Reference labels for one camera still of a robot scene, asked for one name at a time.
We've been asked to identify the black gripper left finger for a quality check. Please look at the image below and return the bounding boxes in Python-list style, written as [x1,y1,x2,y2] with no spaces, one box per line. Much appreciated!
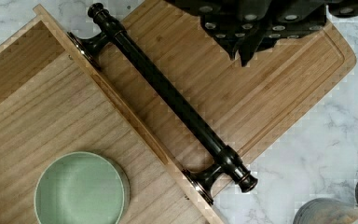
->
[200,14,246,60]

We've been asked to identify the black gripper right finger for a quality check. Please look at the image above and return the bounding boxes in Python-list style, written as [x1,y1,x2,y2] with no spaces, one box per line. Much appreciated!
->
[239,7,326,66]

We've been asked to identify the dark bronze drawer handle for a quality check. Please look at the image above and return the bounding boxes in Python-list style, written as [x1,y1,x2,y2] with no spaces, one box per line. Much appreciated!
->
[68,3,258,205]

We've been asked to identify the wooden drawer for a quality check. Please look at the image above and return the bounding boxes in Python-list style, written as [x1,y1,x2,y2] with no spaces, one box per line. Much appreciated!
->
[0,6,225,224]

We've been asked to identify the bamboo cutting board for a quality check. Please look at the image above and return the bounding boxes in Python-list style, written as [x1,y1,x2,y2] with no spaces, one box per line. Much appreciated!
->
[98,0,358,198]

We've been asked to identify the grey ceramic cup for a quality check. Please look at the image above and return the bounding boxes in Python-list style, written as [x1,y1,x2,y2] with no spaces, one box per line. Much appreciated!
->
[293,198,358,224]

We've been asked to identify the green round plate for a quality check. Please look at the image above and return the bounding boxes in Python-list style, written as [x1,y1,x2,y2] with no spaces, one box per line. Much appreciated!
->
[34,151,130,224]

